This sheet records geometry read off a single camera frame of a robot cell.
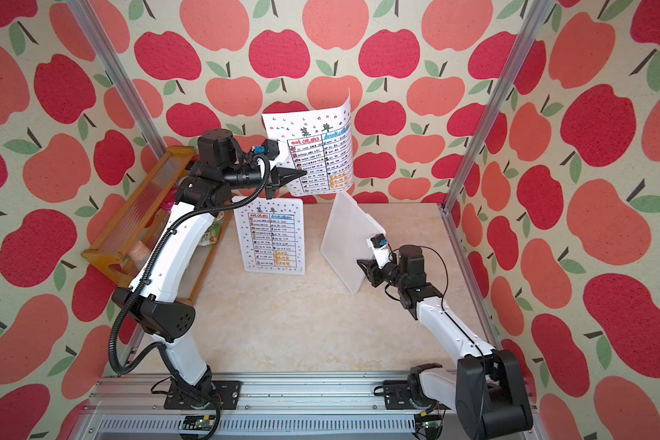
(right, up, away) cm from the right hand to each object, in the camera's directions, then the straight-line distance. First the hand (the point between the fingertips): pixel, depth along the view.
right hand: (366, 262), depth 84 cm
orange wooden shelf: (-70, +12, -4) cm, 71 cm away
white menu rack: (-31, +9, +7) cm, 33 cm away
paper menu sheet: (-31, +9, +7) cm, 33 cm away
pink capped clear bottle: (-64, +4, -9) cm, 65 cm away
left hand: (-17, +23, -21) cm, 36 cm away
